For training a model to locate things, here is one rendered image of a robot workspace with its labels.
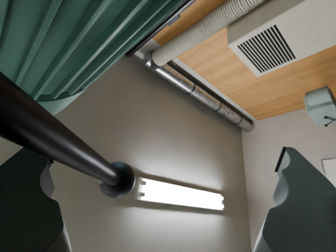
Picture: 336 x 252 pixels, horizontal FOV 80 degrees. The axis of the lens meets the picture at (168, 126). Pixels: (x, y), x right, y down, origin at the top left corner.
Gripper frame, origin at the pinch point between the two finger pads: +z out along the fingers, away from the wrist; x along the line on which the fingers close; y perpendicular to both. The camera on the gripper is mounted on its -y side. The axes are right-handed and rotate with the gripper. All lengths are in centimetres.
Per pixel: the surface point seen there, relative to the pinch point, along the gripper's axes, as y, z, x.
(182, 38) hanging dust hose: 8, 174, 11
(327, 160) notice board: 137, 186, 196
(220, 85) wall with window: 63, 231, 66
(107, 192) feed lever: 7.9, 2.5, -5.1
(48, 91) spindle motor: -0.2, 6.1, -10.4
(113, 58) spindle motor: -3.2, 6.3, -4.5
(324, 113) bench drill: 68, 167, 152
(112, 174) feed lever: 4.3, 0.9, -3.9
